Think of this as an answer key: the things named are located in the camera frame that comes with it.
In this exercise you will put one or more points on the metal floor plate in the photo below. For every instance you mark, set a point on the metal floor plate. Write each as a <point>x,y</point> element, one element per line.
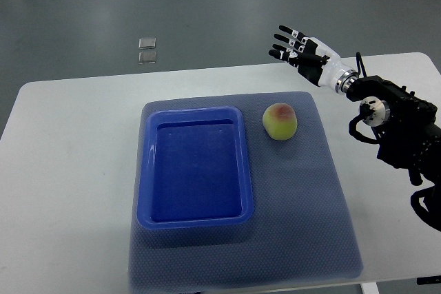
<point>147,57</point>
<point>147,43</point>

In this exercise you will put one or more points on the blue plastic tray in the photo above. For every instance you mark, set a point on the blue plastic tray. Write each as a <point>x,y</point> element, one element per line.
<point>194,170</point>

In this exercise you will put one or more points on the black table edge bracket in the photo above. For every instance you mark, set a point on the black table edge bracket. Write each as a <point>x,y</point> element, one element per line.
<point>428,280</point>

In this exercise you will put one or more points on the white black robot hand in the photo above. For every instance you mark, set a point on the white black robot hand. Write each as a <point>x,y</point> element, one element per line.
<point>313,60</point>

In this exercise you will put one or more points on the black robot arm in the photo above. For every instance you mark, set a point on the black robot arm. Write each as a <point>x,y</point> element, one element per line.
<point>403,126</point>

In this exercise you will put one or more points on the green red peach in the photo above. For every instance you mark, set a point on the green red peach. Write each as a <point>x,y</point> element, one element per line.
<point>280,121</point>

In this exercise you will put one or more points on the white table leg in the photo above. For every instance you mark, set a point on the white table leg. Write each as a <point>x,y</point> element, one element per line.
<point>369,288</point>

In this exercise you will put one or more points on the upper metal floor plate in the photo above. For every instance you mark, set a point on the upper metal floor plate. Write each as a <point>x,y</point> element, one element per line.
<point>147,43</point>

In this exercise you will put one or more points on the lower metal floor plate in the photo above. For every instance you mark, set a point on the lower metal floor plate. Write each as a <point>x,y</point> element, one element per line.
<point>147,57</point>

